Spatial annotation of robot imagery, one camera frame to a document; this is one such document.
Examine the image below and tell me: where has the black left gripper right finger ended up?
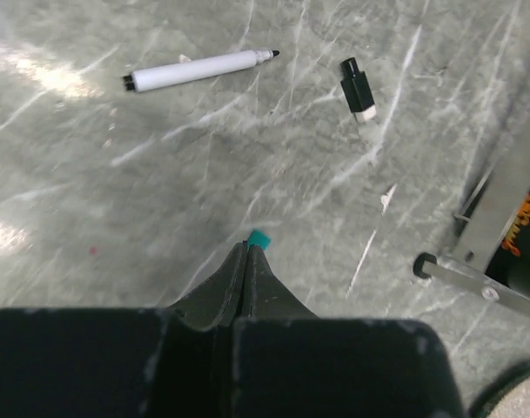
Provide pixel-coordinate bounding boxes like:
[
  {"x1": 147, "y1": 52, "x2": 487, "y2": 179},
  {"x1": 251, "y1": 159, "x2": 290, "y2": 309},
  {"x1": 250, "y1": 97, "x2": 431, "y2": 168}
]
[{"x1": 241, "y1": 246, "x2": 317, "y2": 320}]

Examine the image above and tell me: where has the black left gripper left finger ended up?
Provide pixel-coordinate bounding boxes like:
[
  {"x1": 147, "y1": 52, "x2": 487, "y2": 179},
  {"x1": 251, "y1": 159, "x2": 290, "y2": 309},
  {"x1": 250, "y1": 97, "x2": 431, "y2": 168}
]
[{"x1": 171, "y1": 242, "x2": 247, "y2": 331}]

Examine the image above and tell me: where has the black pen cap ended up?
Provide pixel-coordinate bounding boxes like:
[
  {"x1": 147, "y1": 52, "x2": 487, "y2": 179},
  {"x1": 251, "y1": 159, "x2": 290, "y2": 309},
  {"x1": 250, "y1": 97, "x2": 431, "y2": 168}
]
[{"x1": 340, "y1": 57, "x2": 377, "y2": 122}]

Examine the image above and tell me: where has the steel dish rack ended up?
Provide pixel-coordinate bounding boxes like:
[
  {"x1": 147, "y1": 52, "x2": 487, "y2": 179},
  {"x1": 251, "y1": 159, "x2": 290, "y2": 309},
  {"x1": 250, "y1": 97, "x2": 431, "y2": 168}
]
[{"x1": 413, "y1": 122, "x2": 530, "y2": 317}]

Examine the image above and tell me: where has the white marker black tip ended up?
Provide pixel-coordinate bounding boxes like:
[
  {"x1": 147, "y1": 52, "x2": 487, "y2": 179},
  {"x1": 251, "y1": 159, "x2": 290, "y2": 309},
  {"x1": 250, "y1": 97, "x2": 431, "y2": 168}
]
[{"x1": 122, "y1": 50, "x2": 279, "y2": 92}]

